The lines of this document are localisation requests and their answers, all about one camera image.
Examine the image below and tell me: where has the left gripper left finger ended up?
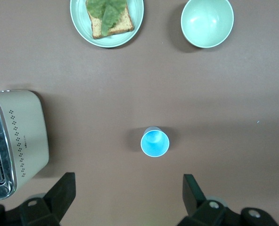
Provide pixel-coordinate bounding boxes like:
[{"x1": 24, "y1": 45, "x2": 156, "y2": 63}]
[{"x1": 0, "y1": 173, "x2": 76, "y2": 226}]

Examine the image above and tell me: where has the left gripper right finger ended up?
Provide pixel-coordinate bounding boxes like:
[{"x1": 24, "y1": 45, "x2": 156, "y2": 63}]
[{"x1": 177, "y1": 174, "x2": 279, "y2": 226}]

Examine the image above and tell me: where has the light green plate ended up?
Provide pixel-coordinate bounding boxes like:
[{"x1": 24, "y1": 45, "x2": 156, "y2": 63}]
[{"x1": 70, "y1": 0, "x2": 145, "y2": 48}]

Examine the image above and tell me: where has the blue paper cup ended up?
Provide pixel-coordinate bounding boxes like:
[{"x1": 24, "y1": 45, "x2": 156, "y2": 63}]
[{"x1": 140, "y1": 126, "x2": 170, "y2": 158}]

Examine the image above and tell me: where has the toast slice under lettuce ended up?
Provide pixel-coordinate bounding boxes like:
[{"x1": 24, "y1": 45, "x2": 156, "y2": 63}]
[{"x1": 85, "y1": 0, "x2": 135, "y2": 40}]

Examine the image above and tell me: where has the brown table cloth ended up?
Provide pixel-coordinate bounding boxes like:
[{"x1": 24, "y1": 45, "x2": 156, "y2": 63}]
[{"x1": 0, "y1": 0, "x2": 279, "y2": 226}]

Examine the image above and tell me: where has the light green bowl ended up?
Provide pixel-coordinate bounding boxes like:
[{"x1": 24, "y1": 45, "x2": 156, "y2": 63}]
[{"x1": 181, "y1": 0, "x2": 234, "y2": 49}]

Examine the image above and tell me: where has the beige and chrome toaster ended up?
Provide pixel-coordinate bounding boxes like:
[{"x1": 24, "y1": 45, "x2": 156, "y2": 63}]
[{"x1": 0, "y1": 90, "x2": 50, "y2": 202}]

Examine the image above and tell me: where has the green lettuce leaf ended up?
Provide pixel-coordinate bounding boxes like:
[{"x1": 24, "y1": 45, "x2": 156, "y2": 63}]
[{"x1": 86, "y1": 0, "x2": 126, "y2": 37}]

